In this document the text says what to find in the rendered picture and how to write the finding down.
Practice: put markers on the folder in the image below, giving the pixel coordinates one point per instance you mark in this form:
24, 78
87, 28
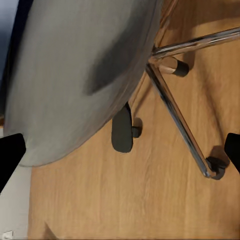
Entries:
8, 9

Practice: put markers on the swivel chair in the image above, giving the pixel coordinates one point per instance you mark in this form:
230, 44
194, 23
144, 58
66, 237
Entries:
73, 65

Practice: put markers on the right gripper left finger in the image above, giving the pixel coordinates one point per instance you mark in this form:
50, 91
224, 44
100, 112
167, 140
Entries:
12, 149

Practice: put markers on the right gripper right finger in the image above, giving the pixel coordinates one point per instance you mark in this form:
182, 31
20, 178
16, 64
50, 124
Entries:
232, 149

